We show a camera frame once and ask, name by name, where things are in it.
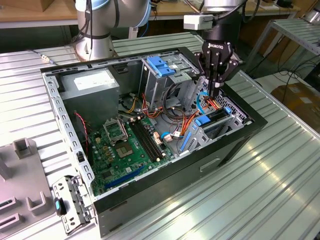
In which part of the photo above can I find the small blue wire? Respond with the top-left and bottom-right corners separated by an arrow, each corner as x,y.
159,130 -> 182,143

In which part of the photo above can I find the metal disk bay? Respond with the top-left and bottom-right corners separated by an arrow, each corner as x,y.
178,107 -> 245,156

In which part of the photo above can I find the black cable metal connector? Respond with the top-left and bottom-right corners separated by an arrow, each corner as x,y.
27,48 -> 60,66

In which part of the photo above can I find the metal expansion slot retainer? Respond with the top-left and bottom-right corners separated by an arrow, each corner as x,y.
51,174 -> 95,236

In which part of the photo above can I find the blue expansion slot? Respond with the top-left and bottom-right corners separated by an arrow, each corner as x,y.
104,164 -> 145,190

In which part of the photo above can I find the orange wire strand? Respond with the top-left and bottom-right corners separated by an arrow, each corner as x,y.
182,111 -> 201,138

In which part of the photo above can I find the red orange wire bundle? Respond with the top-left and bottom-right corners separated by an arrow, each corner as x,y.
141,92 -> 165,120

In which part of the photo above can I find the blue plastic drive latch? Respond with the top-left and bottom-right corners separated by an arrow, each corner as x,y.
147,56 -> 176,78

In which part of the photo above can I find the grey parts rack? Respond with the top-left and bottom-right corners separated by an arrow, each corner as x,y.
0,138 -> 57,238

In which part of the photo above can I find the green motherboard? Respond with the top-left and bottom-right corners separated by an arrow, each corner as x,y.
87,116 -> 176,197

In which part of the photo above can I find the blue data wire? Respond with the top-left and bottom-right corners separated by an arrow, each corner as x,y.
196,91 -> 210,115

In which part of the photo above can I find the black RAM slot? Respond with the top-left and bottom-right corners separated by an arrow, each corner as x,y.
131,120 -> 159,162
128,120 -> 156,163
137,118 -> 165,158
134,119 -> 162,160

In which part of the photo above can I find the CPU socket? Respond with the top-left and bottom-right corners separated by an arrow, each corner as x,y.
114,141 -> 134,159

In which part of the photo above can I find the black open PC case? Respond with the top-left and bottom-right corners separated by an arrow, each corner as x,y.
39,46 -> 268,238

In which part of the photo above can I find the grey power supply unit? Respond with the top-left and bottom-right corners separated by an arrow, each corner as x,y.
58,67 -> 121,128

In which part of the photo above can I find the yellow orange wire bundle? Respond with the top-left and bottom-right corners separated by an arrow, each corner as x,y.
124,96 -> 139,114

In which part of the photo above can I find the black case fan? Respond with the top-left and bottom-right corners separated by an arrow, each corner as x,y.
73,112 -> 94,166

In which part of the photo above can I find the metal slat side table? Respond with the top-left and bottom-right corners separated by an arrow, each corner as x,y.
243,18 -> 320,76

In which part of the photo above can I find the metal socket cover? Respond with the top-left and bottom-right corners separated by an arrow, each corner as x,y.
102,117 -> 130,145

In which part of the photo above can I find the hard disk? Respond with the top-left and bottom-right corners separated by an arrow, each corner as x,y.
179,106 -> 231,153

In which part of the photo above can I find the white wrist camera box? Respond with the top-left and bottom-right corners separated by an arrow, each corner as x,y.
183,14 -> 215,31

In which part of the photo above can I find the metal optical drive cage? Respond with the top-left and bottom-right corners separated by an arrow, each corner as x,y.
138,53 -> 201,111

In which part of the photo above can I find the black latch blue button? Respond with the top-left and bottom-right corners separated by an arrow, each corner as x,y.
54,196 -> 68,217

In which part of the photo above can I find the black cable bundle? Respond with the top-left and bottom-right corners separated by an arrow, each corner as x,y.
161,83 -> 188,123

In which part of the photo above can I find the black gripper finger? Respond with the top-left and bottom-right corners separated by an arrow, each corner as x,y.
193,50 -> 217,98
215,53 -> 240,98

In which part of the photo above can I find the orange power wire black plug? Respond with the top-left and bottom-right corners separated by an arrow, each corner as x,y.
202,95 -> 223,110

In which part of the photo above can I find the red black fan wire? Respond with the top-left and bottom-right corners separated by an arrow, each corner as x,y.
73,111 -> 90,154

